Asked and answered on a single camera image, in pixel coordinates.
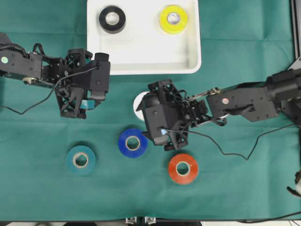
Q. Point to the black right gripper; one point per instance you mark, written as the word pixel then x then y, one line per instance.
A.
pixel 194 112

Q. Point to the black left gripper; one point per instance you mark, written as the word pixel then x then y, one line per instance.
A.
pixel 60 74

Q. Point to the white tape roll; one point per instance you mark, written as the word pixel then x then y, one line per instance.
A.
pixel 137 101

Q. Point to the blue tape roll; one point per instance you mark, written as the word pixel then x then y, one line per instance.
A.
pixel 132 143

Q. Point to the black tape roll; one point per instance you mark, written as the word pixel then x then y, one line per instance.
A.
pixel 112 19

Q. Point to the yellow tape roll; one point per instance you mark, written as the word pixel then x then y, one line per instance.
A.
pixel 173 19

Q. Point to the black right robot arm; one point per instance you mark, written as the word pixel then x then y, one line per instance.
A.
pixel 255 101

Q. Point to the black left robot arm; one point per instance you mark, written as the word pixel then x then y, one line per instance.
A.
pixel 18 64

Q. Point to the red tape roll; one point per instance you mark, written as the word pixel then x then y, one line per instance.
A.
pixel 183 169

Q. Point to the green tape roll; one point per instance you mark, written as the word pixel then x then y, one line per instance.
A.
pixel 80 160

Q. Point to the white plastic tray case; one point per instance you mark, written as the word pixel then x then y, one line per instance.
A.
pixel 142 47

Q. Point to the green table cloth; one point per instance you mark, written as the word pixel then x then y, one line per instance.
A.
pixel 244 167

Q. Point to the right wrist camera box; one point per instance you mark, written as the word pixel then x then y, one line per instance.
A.
pixel 163 123

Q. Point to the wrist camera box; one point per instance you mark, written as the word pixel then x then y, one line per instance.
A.
pixel 163 123
pixel 93 76

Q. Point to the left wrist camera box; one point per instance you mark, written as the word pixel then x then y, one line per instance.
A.
pixel 93 76

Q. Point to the metal table bracket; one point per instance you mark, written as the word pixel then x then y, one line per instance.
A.
pixel 140 221

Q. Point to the aluminium frame rail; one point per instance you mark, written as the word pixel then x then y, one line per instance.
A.
pixel 296 22

